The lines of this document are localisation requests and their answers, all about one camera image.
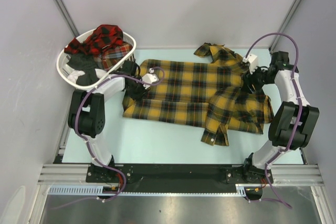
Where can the aluminium frame rail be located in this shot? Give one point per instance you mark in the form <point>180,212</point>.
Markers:
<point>63,174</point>

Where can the red black checkered shirt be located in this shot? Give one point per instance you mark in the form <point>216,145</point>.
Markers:
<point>103,38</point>

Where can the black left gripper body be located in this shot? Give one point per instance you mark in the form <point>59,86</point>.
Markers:
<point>136,90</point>

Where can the red tan plaid shirt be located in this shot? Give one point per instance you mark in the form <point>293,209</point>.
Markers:
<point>111,57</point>

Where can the dark grey garment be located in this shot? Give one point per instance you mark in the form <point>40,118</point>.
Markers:
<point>87,64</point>

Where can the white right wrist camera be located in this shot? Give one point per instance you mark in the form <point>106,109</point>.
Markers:
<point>252,62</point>

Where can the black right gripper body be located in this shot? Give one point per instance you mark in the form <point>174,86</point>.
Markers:
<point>258,78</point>

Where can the yellow plaid long sleeve shirt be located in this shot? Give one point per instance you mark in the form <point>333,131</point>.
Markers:
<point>206,95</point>

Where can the white plastic laundry basket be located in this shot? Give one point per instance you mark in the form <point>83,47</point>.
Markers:
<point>65,71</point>

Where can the white garment in basket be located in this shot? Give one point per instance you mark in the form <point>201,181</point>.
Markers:
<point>73,77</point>

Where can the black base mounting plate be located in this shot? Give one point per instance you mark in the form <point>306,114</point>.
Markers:
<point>188,178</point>

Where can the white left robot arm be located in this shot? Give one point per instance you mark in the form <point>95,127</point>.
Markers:
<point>87,115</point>

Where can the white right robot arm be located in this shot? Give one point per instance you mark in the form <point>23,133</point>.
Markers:
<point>293,123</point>

